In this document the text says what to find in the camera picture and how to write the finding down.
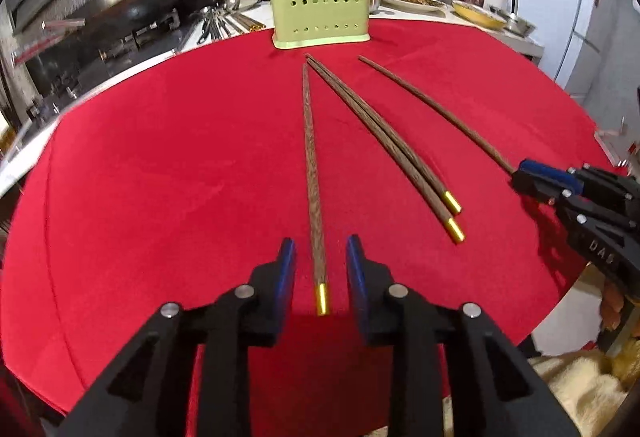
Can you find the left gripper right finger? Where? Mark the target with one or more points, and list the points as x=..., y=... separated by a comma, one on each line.
x=443, y=353

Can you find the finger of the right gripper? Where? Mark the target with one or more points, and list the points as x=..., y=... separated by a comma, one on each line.
x=541, y=173
x=542, y=187

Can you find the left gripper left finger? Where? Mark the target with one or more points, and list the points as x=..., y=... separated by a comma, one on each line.
x=188, y=368

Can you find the cream towel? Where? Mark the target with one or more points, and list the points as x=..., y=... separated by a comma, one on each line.
x=590, y=386

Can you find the steel bowl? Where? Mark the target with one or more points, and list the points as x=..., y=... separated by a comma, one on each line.
x=514, y=23

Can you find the yellow rimmed dish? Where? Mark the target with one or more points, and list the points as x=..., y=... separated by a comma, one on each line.
x=478, y=15

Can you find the red table cloth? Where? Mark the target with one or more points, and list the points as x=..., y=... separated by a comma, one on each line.
x=174, y=184

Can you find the plate of food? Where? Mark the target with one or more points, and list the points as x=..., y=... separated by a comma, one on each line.
x=420, y=7

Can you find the green perforated utensil holder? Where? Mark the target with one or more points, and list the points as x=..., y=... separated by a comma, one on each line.
x=306, y=23

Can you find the gas stove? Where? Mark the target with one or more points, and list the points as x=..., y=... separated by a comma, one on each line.
x=67, y=71

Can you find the black wok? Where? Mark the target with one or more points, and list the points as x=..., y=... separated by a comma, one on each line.
x=125, y=12

